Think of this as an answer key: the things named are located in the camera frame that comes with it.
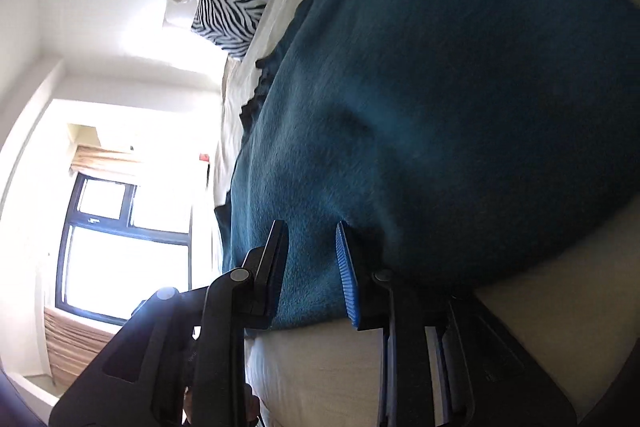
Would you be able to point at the dark teal knit sweater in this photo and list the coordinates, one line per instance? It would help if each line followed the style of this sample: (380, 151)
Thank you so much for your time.
(450, 107)

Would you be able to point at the black framed window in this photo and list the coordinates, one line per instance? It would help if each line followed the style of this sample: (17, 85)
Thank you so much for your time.
(115, 257)

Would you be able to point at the cream bed sheet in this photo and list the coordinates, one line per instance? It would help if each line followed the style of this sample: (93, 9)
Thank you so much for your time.
(310, 372)

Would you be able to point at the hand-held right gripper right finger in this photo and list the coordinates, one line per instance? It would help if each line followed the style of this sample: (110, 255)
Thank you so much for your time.
(347, 279)

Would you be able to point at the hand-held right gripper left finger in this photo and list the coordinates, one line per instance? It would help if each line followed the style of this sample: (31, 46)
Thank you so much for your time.
(276, 279)

